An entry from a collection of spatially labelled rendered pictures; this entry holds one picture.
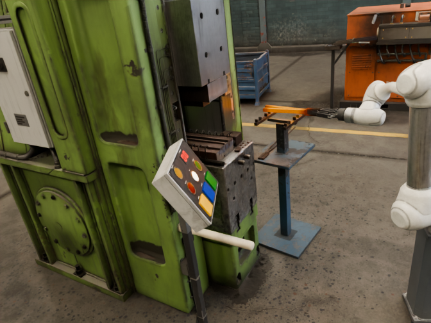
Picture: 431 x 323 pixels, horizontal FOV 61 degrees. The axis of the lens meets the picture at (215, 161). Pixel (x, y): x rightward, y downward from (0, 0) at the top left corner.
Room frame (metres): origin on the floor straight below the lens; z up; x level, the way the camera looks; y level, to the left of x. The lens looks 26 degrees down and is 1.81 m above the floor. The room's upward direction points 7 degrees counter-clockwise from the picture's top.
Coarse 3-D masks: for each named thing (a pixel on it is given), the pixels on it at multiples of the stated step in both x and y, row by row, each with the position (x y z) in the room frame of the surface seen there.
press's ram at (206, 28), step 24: (168, 0) 1.97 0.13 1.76; (192, 0) 1.79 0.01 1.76; (216, 0) 1.96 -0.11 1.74; (168, 24) 1.85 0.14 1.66; (192, 24) 1.77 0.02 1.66; (216, 24) 1.94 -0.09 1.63; (192, 48) 1.78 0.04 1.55; (216, 48) 1.92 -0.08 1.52; (192, 72) 1.80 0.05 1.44; (216, 72) 1.90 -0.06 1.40
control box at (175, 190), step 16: (176, 144) 1.51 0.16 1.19; (176, 160) 1.35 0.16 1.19; (192, 160) 1.47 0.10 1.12; (160, 176) 1.23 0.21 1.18; (176, 176) 1.25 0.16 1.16; (192, 176) 1.35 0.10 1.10; (160, 192) 1.22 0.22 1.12; (176, 192) 1.21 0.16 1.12; (176, 208) 1.21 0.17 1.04; (192, 208) 1.20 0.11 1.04; (192, 224) 1.20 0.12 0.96; (208, 224) 1.19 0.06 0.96
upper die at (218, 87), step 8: (216, 80) 1.89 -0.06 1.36; (224, 80) 1.96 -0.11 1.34; (184, 88) 1.89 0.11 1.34; (192, 88) 1.86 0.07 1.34; (200, 88) 1.84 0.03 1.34; (208, 88) 1.82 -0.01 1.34; (216, 88) 1.88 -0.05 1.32; (224, 88) 1.95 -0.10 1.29; (184, 96) 1.90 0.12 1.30; (192, 96) 1.87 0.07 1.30; (200, 96) 1.84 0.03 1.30; (208, 96) 1.81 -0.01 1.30; (216, 96) 1.88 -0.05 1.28
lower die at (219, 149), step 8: (200, 136) 2.05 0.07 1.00; (208, 136) 2.05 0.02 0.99; (216, 136) 2.03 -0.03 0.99; (208, 144) 1.93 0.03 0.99; (216, 144) 1.91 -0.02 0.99; (224, 144) 1.90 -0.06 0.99; (232, 144) 1.97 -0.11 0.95; (200, 152) 1.87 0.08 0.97; (208, 152) 1.84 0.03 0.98; (216, 152) 1.83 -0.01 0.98; (224, 152) 1.89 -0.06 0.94
